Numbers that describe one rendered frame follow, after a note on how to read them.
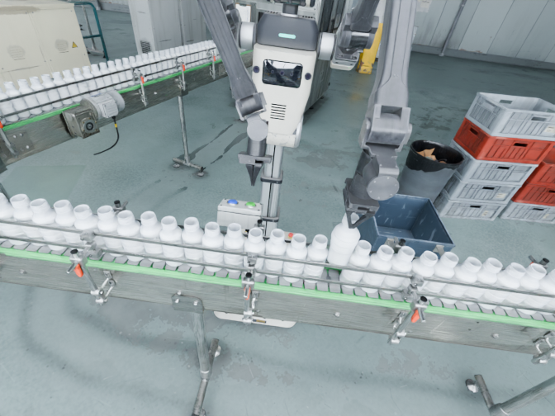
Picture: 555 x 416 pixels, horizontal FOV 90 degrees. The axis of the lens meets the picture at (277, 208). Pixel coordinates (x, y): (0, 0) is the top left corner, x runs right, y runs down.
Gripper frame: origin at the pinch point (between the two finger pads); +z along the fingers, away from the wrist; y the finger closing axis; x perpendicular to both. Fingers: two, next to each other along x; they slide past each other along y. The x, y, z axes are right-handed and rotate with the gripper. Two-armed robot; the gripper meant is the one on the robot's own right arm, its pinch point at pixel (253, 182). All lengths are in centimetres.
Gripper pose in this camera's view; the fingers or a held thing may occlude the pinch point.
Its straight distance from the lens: 90.0
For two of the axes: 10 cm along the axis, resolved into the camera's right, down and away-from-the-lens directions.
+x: 0.5, -3.3, 9.4
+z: -1.2, 9.4, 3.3
